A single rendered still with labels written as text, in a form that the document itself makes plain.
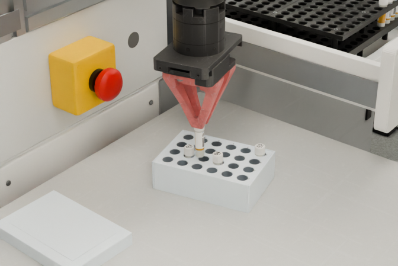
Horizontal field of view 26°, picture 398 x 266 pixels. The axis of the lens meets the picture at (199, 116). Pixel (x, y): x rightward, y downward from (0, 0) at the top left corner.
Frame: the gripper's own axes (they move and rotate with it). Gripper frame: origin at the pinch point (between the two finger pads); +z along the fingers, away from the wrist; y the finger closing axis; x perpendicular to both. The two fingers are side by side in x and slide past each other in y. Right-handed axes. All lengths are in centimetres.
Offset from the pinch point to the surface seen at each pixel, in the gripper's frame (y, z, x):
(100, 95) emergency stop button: 2.7, -2.0, -11.5
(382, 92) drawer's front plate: -11.3, -2.0, 18.3
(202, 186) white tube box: 2.9, 7.0, 1.7
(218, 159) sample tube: 0.2, 4.6, 2.5
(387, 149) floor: -146, 84, -6
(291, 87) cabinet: -51, 21, -6
